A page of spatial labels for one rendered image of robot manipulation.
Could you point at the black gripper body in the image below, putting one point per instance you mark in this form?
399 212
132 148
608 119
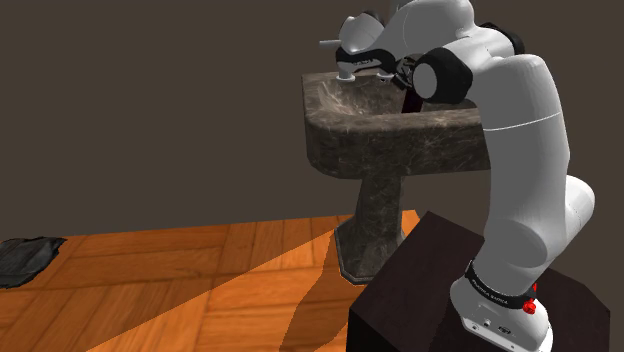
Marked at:
404 74

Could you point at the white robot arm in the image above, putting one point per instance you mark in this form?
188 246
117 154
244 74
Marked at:
524 161

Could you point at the grey sink faucet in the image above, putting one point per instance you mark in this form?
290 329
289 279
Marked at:
328 43

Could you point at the dark robot stand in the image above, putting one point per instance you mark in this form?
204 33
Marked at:
414 292

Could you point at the black crumpled cloth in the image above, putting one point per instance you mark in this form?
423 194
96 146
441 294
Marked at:
24 258

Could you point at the dark marble pedestal sink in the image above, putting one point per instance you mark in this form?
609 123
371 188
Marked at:
375 141

